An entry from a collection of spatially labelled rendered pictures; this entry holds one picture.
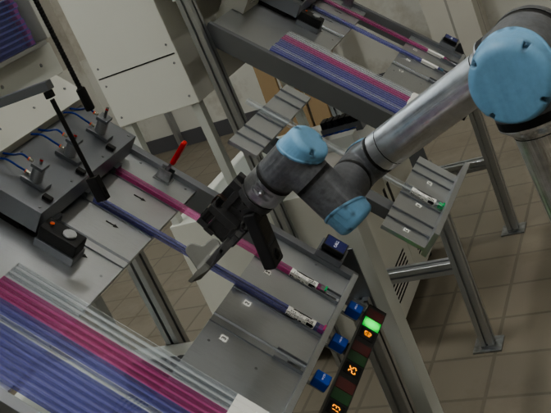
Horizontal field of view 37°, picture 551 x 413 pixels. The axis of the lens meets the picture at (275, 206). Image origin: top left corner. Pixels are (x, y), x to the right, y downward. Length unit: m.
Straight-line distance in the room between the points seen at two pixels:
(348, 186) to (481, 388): 1.25
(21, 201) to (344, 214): 0.56
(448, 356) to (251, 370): 1.33
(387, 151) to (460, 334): 1.43
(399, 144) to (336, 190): 0.14
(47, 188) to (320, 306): 0.56
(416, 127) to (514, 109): 0.27
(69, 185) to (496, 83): 0.79
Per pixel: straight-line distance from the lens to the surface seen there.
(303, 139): 1.35
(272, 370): 1.46
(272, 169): 1.38
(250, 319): 1.52
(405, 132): 1.40
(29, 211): 1.49
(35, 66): 1.80
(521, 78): 1.14
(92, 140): 1.67
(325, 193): 1.36
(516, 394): 2.46
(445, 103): 1.36
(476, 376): 2.57
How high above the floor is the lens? 1.47
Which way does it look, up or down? 19 degrees down
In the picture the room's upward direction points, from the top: 24 degrees counter-clockwise
